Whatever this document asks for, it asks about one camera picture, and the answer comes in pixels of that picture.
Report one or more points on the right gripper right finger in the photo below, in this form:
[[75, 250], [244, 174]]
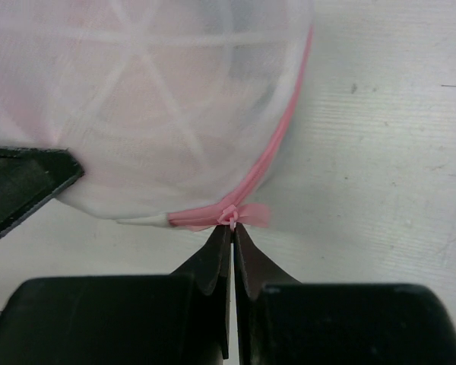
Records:
[[268, 306]]

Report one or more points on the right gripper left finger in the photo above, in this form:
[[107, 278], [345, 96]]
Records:
[[209, 311]]

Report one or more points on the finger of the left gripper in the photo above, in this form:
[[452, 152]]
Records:
[[31, 177]]

